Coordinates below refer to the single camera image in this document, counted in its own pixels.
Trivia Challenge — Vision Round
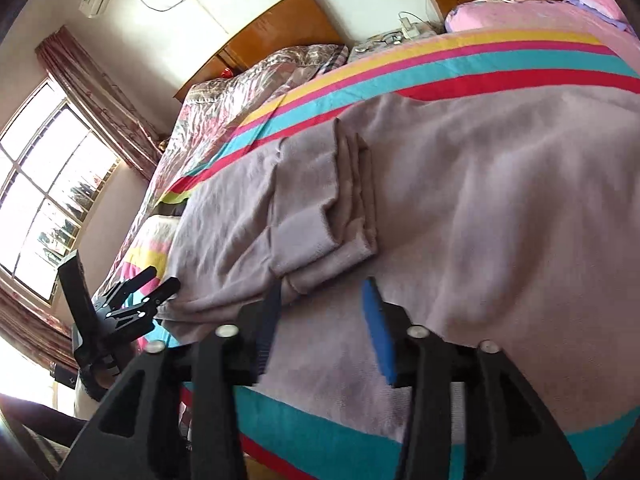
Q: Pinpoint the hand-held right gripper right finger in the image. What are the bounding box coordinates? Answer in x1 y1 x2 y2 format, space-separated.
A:
361 277 588 480

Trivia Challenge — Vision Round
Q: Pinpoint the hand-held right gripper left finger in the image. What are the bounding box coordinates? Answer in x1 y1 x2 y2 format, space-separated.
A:
57 280 282 480

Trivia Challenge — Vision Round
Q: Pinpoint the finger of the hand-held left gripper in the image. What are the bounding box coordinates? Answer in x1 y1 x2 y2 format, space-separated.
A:
107 276 181 323
102 266 159 311

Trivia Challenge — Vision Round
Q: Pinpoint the lilac knit sweater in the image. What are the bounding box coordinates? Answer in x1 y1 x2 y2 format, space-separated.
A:
157 92 640 443

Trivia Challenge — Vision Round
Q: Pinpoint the window with bars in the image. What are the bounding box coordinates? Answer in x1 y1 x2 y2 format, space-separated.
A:
0 77 122 305

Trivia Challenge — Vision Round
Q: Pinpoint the floral patterned quilt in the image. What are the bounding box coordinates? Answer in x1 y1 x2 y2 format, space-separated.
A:
150 44 350 221

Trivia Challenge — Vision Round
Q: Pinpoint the striped colourful blanket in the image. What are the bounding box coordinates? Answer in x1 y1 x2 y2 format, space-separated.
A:
95 27 640 480

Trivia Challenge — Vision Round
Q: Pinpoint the low plain wooden headboard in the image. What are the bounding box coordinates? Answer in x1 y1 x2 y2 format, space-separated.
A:
175 0 357 103

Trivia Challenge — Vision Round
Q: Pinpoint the nightstand with patterned cover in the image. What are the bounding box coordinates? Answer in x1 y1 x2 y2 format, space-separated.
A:
348 25 447 64

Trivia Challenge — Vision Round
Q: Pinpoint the pink bed sheet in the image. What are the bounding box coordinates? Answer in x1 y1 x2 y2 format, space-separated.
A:
445 0 640 40

